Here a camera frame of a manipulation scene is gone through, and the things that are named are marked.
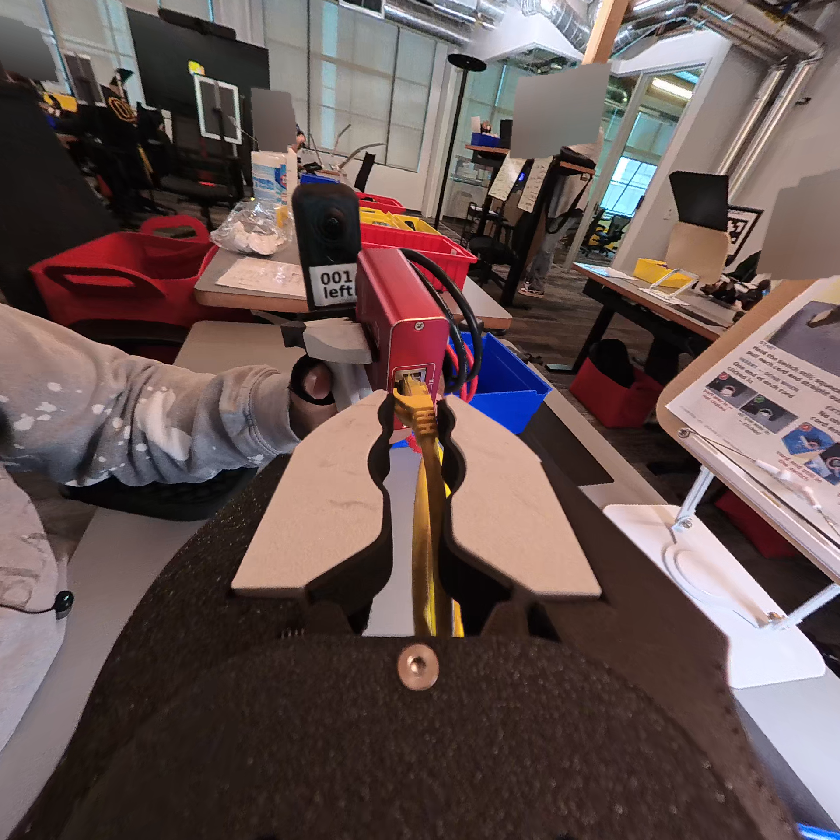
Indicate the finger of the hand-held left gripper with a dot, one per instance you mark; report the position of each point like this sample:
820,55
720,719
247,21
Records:
338,341

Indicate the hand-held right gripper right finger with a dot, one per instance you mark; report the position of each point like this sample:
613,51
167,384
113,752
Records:
518,518

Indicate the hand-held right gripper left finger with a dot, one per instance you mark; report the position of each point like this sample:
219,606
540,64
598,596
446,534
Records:
315,512

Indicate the red metal ethernet adapter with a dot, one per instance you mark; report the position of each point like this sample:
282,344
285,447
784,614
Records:
407,302

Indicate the person's left forearm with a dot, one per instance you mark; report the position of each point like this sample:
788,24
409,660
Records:
164,407

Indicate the person's left hand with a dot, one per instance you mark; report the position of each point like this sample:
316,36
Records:
315,407

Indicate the white blue wipes canister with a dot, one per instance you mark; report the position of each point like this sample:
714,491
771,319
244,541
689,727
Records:
269,177

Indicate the clear plastic bag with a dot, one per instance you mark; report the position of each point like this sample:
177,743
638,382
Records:
253,229

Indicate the yellow plastic tray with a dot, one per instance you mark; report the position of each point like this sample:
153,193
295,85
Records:
407,223

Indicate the red plastic tray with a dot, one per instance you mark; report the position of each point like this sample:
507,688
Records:
426,253

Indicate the grey tablet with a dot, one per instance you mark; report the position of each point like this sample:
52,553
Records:
216,108

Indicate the black and red bag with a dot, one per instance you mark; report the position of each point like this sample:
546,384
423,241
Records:
617,394

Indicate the standing desk with hanging papers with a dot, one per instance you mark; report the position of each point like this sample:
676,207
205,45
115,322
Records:
485,149

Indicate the small blue bin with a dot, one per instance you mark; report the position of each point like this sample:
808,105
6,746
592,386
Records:
484,139

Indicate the red tote bag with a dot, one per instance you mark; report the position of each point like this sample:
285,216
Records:
131,275

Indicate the black floor lamp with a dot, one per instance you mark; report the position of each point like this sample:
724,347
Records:
466,62

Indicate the black monitor screen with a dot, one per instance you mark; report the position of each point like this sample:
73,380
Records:
170,52

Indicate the wooden office desk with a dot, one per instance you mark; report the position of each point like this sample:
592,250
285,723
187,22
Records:
630,289

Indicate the small yellow bin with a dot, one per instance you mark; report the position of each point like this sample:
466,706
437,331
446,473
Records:
656,270

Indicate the person's torso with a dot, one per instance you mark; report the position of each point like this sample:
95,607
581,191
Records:
26,623

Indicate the beige chair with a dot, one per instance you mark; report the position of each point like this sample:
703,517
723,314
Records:
695,253

